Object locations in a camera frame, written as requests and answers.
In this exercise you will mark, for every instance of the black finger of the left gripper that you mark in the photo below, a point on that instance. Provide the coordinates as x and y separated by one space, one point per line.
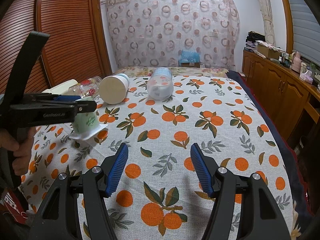
87 106

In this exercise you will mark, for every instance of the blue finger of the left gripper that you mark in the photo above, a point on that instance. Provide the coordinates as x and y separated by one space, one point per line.
67 98

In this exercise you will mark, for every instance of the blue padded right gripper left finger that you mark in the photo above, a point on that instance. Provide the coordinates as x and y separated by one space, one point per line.
113 168

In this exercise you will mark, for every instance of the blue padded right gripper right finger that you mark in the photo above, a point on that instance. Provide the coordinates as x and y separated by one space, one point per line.
203 174

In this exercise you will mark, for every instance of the green labelled yogurt cup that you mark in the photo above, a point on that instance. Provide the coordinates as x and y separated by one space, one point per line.
86 125

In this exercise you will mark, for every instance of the cream cylindrical cup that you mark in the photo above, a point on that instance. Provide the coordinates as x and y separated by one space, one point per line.
61 89

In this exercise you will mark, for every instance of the person's left hand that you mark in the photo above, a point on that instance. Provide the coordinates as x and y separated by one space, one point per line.
21 151

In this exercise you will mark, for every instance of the clear glass with red print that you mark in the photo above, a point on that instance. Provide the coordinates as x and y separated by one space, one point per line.
86 88

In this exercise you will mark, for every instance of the white tub with blue band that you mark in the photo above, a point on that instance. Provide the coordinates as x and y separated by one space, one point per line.
113 89

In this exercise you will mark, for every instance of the orange print tablecloth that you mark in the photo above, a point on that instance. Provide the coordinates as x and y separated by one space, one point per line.
159 195

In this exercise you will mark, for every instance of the floral bed cover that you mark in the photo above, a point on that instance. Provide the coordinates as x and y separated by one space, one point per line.
175 71

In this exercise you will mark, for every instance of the translucent plastic bottle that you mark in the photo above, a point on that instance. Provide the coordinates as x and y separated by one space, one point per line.
160 85

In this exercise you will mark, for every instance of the wooden louvered wardrobe door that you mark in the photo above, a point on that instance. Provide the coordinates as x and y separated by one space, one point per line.
76 48

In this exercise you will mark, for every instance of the circle pattern curtain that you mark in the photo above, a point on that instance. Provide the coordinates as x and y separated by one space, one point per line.
156 33

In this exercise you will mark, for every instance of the wooden side cabinet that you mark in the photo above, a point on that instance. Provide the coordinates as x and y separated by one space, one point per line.
291 104

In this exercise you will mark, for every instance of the cardboard box on cabinet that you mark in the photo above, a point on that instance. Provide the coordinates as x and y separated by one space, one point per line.
268 52

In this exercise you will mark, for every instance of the pink tissue pack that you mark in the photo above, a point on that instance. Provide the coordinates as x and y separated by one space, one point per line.
306 76

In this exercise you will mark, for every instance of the window blind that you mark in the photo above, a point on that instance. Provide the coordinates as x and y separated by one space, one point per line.
305 31

